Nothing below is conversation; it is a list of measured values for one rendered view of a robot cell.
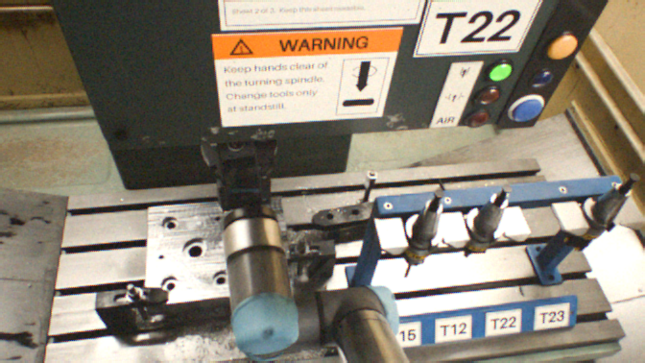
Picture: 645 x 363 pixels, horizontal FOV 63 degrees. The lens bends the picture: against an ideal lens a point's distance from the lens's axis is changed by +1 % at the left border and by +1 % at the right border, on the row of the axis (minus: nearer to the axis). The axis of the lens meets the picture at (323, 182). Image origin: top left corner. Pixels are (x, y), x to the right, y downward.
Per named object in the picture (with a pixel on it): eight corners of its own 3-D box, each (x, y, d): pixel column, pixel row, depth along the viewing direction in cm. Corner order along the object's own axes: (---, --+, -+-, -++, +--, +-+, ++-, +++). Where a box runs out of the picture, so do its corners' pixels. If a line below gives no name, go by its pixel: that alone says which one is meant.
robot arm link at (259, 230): (223, 249, 62) (291, 239, 64) (219, 216, 65) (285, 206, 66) (226, 275, 69) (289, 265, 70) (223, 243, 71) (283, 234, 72)
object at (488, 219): (494, 211, 92) (509, 189, 87) (501, 233, 90) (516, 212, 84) (469, 212, 92) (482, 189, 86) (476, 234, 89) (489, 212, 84)
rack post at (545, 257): (562, 283, 122) (633, 213, 98) (540, 286, 121) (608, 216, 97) (544, 245, 127) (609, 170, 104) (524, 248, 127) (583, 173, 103)
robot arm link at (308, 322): (317, 358, 75) (323, 335, 66) (237, 369, 74) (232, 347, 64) (309, 305, 80) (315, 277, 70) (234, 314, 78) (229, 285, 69)
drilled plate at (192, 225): (293, 299, 110) (294, 288, 106) (149, 316, 105) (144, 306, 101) (281, 207, 123) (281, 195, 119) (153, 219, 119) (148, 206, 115)
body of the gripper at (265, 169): (215, 177, 78) (224, 249, 72) (210, 141, 71) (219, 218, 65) (267, 170, 80) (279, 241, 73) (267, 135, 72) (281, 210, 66)
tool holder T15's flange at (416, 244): (436, 223, 93) (440, 215, 91) (442, 253, 89) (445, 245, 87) (400, 222, 92) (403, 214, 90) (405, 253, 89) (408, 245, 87)
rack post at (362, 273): (376, 305, 115) (404, 236, 91) (352, 308, 114) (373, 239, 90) (367, 264, 121) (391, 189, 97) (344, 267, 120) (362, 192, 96)
